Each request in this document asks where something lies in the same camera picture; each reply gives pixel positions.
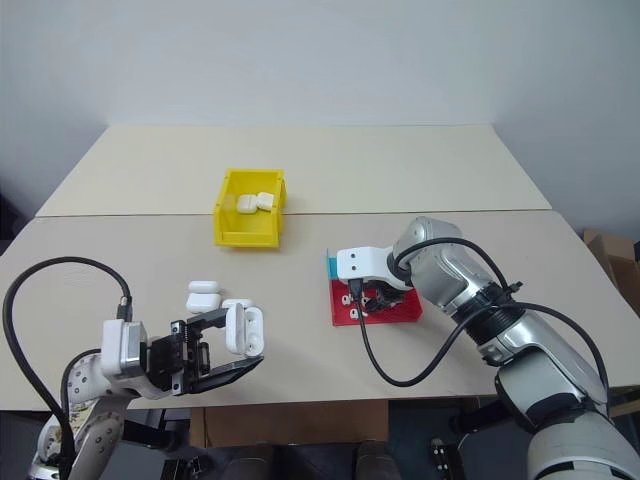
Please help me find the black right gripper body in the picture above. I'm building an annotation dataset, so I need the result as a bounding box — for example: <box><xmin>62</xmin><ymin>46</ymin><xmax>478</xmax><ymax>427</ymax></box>
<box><xmin>368</xmin><ymin>281</ymin><xmax>415</xmax><ymax>304</ymax></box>

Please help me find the black frame under table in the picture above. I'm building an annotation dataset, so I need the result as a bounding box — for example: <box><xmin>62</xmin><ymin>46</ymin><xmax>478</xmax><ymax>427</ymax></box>
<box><xmin>121</xmin><ymin>408</ymin><xmax>192</xmax><ymax>452</ymax></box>

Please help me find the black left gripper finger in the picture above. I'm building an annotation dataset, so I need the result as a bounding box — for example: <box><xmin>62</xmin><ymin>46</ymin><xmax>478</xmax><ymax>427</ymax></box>
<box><xmin>191</xmin><ymin>355</ymin><xmax>266</xmax><ymax>396</ymax></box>
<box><xmin>186</xmin><ymin>308</ymin><xmax>232</xmax><ymax>332</ymax></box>

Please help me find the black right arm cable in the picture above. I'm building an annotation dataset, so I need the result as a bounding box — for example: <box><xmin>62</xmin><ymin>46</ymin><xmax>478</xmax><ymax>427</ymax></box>
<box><xmin>348</xmin><ymin>237</ymin><xmax>610</xmax><ymax>405</ymax></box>

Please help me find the red flat tray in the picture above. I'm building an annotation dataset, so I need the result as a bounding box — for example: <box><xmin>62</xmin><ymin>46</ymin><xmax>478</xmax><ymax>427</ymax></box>
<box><xmin>327</xmin><ymin>276</ymin><xmax>425</xmax><ymax>328</ymax></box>

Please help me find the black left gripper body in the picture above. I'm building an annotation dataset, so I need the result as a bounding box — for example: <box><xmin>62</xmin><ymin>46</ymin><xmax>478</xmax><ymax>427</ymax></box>
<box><xmin>147</xmin><ymin>318</ymin><xmax>213</xmax><ymax>397</ymax></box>

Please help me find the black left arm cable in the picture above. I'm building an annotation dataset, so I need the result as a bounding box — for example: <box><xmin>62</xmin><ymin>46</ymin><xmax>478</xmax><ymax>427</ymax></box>
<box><xmin>1</xmin><ymin>256</ymin><xmax>134</xmax><ymax>480</ymax></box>

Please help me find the yellow plastic bin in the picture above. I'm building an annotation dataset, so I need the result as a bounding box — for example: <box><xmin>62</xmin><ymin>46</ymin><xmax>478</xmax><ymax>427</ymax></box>
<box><xmin>213</xmin><ymin>168</ymin><xmax>289</xmax><ymax>250</ymax></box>

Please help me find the black bar with white dots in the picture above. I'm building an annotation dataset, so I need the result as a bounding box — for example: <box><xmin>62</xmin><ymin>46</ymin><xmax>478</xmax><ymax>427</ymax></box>
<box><xmin>429</xmin><ymin>437</ymin><xmax>452</xmax><ymax>480</ymax></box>

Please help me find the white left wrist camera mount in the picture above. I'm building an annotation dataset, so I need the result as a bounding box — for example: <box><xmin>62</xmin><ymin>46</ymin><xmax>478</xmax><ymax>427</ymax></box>
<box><xmin>100</xmin><ymin>319</ymin><xmax>151</xmax><ymax>401</ymax></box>

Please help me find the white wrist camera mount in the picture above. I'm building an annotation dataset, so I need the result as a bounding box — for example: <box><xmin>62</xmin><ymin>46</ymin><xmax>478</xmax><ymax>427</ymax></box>
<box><xmin>100</xmin><ymin>319</ymin><xmax>151</xmax><ymax>401</ymax></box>
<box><xmin>335</xmin><ymin>245</ymin><xmax>417</xmax><ymax>292</ymax></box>

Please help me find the brown cardboard box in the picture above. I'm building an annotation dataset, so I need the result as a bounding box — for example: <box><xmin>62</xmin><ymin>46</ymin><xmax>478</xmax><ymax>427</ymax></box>
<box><xmin>201</xmin><ymin>398</ymin><xmax>391</xmax><ymax>449</ymax></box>
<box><xmin>581</xmin><ymin>228</ymin><xmax>640</xmax><ymax>322</ymax></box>

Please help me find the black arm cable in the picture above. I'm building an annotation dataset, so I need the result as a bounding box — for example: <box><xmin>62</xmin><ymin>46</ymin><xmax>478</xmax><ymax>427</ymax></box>
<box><xmin>1</xmin><ymin>256</ymin><xmax>134</xmax><ymax>480</ymax></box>
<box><xmin>348</xmin><ymin>237</ymin><xmax>610</xmax><ymax>405</ymax></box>

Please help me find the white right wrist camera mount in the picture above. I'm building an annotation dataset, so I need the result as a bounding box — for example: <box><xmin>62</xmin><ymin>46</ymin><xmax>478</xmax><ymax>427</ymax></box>
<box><xmin>335</xmin><ymin>245</ymin><xmax>417</xmax><ymax>292</ymax></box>

